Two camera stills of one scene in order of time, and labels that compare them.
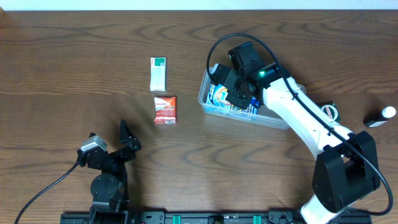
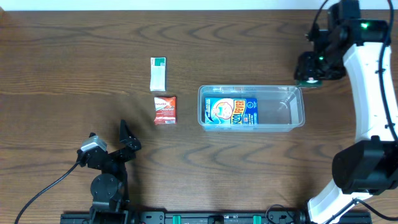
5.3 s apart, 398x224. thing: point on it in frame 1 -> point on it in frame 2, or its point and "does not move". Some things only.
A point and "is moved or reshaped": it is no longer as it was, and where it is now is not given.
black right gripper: [234, 88] -> [305, 68]
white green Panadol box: [158, 74] does not move
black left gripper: [115, 154] does not move
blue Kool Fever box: [216, 96] is moved or reshaped
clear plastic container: [212, 99] is moved or reshaped
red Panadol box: [165, 110] does not move
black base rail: [207, 218] does not move
